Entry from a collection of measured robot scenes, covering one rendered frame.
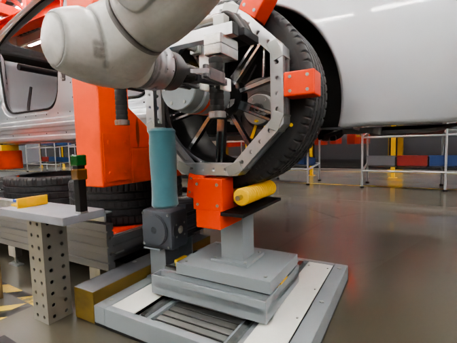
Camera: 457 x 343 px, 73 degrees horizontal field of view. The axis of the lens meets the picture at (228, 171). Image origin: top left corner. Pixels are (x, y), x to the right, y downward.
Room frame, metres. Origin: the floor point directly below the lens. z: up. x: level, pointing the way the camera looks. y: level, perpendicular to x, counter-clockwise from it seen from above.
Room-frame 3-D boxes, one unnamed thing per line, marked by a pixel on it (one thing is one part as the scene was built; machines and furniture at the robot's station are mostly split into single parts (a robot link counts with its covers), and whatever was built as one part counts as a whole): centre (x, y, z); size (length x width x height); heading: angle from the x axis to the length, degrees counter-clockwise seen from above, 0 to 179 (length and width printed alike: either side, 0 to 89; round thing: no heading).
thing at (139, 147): (1.66, 0.37, 0.69); 0.52 x 0.17 x 0.35; 150
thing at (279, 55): (1.08, 0.06, 0.85); 0.54 x 0.07 x 0.54; 60
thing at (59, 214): (1.21, 0.71, 0.44); 0.43 x 0.17 x 0.03; 60
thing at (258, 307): (1.25, 0.02, 0.13); 0.50 x 0.36 x 0.10; 60
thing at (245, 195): (1.10, -0.10, 0.51); 0.29 x 0.06 x 0.06; 150
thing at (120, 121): (0.96, 0.32, 0.83); 0.04 x 0.04 x 0.16
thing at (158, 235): (1.51, 0.23, 0.26); 0.42 x 0.18 x 0.35; 150
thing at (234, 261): (1.22, -0.03, 0.32); 0.40 x 0.30 x 0.28; 60
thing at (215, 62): (0.79, 0.02, 0.83); 0.04 x 0.04 x 0.16
